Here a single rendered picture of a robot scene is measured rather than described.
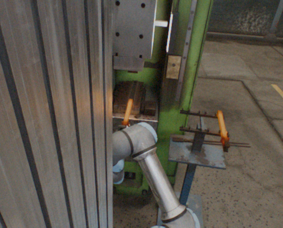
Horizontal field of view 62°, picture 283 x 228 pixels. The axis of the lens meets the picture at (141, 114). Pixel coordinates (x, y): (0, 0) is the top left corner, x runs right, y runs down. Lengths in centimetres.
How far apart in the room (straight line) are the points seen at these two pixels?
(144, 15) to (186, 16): 30
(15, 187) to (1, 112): 9
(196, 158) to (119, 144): 88
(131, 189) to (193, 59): 130
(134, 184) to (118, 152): 135
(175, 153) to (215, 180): 107
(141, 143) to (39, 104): 76
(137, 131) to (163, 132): 108
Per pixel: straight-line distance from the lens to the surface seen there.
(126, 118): 158
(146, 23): 154
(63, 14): 30
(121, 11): 154
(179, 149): 177
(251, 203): 268
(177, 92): 186
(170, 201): 104
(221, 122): 167
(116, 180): 136
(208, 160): 175
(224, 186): 270
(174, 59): 173
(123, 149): 96
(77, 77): 32
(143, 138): 100
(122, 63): 163
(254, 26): 821
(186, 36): 171
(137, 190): 232
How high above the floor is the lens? 192
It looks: 33 degrees down
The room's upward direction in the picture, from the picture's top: 5 degrees clockwise
